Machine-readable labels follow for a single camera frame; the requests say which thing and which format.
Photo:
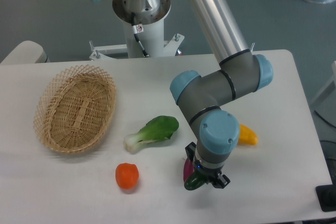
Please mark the dark green cucumber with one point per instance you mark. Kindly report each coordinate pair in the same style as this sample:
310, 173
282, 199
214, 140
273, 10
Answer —
195, 181

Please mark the white furniture leg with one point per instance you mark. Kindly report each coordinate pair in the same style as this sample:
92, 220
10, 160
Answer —
325, 90

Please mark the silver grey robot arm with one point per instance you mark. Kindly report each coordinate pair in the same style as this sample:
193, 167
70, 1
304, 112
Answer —
200, 98

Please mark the orange bell pepper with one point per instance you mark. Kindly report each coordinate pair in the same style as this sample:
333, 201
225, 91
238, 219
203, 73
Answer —
127, 175

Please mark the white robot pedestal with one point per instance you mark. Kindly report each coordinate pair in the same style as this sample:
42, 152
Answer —
143, 26

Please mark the green bok choy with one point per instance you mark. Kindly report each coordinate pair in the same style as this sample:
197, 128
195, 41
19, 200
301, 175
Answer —
160, 128

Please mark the woven wicker basket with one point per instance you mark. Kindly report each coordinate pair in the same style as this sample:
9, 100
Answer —
76, 109

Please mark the yellow bell pepper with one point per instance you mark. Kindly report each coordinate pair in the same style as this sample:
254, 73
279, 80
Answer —
247, 136

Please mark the purple eggplant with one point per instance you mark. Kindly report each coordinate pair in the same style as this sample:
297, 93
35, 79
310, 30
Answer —
188, 169

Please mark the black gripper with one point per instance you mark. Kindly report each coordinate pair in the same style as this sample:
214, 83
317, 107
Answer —
213, 172

